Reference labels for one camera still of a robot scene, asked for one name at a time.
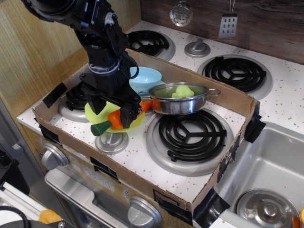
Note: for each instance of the hanging silver slotted spatula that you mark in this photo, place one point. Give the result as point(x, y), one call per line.
point(228, 25)

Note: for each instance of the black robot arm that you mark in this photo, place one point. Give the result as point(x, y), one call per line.
point(96, 27)

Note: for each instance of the right silver oven knob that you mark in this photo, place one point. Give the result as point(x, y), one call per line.
point(142, 214)

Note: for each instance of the light blue plastic bowl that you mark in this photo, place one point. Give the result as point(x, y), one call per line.
point(146, 79)

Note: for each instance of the stainless steel sink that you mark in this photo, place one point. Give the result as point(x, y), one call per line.
point(274, 161)

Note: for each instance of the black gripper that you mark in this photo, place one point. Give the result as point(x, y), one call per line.
point(114, 87)

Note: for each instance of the silver stovetop knob front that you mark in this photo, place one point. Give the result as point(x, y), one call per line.
point(111, 143)

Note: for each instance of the silver pot lid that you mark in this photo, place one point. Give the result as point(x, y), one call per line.
point(268, 209)

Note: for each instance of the silver oven knob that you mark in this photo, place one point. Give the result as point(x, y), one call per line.
point(142, 214)
point(53, 157)

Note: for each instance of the hanging silver skimmer ladle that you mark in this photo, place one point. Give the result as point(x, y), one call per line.
point(181, 13)

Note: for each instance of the front left black burner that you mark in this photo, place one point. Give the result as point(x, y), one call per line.
point(72, 104)

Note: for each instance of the light green plastic plate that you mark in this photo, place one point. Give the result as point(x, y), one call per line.
point(111, 108)

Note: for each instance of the back left black burner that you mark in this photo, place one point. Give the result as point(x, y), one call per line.
point(152, 43)

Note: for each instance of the front right black burner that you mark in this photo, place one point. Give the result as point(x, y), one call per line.
point(188, 145)

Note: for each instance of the silver stovetop knob back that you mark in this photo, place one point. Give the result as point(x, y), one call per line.
point(197, 49)

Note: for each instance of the orange toy carrot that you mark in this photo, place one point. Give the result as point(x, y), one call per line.
point(99, 129)

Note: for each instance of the small stainless steel pot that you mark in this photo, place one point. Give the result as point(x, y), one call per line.
point(164, 103)

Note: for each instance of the left silver oven knob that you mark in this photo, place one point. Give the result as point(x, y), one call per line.
point(53, 157)

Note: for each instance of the light green toy vegetable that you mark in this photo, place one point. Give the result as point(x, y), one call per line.
point(182, 91)

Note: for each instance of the silver oven door handle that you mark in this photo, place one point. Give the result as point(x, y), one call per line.
point(91, 206)

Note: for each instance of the back right black burner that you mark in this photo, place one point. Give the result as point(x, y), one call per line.
point(243, 73)

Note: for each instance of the black burner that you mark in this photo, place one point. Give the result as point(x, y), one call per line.
point(72, 104)
point(152, 43)
point(243, 73)
point(188, 145)

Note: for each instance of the silver stovetop knob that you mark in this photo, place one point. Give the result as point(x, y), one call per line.
point(197, 49)
point(111, 143)

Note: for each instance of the orange object bottom left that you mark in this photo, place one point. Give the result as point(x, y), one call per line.
point(48, 216)

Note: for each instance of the brown cardboard fence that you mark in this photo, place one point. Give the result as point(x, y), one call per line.
point(133, 166)

